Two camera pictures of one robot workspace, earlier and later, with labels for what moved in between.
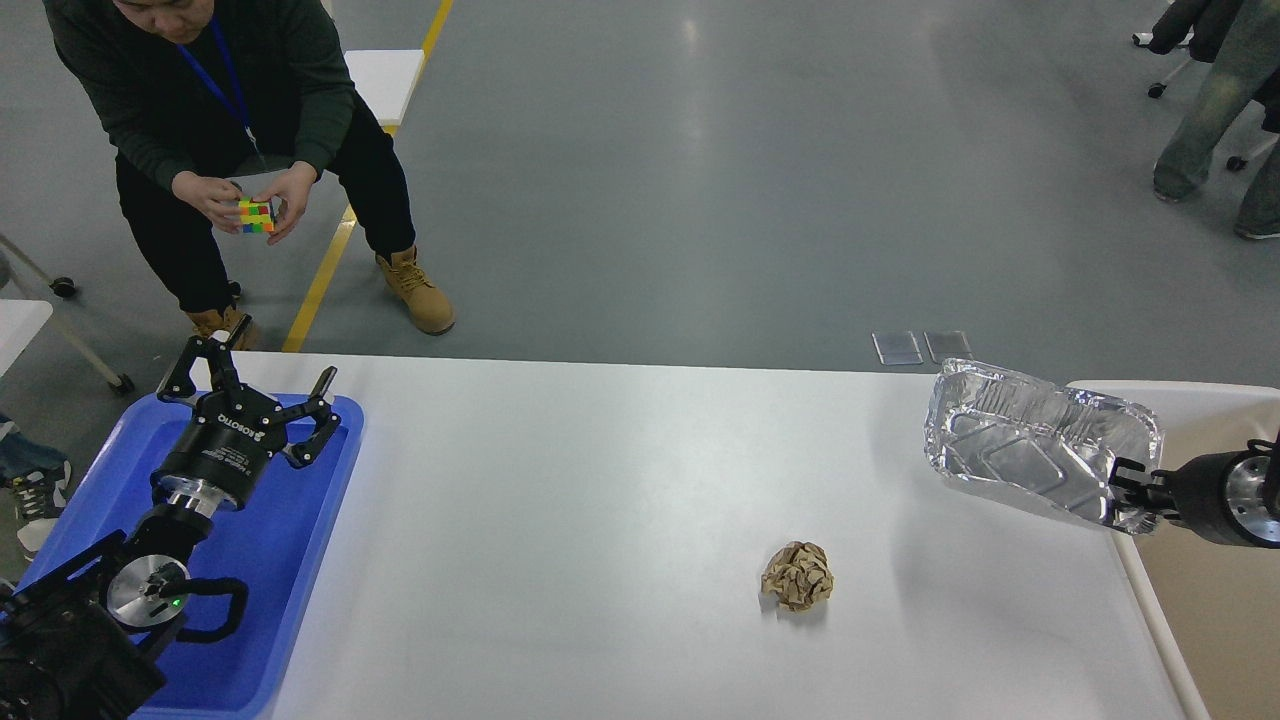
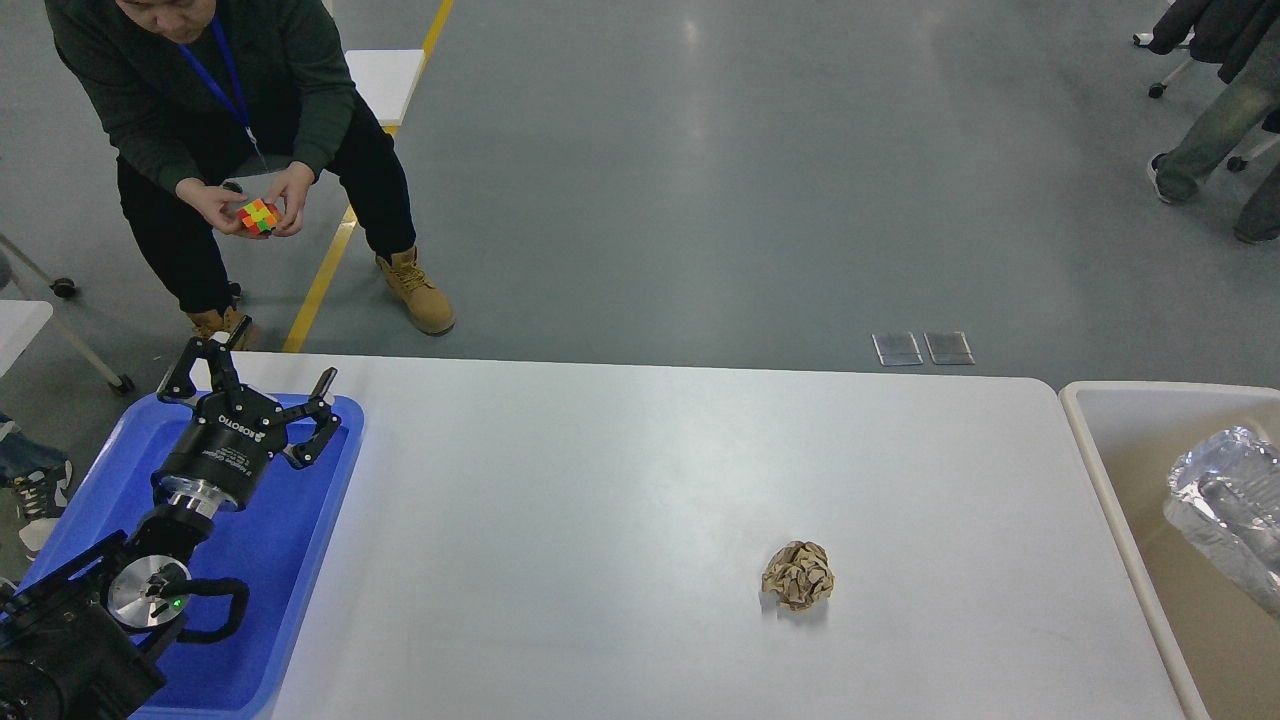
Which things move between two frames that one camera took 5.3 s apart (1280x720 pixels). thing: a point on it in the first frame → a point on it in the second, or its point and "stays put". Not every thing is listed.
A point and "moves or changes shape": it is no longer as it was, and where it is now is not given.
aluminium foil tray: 1037,439 moves or changes shape
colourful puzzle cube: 256,216 stays put
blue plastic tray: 275,542 stays put
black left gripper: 235,431 stays put
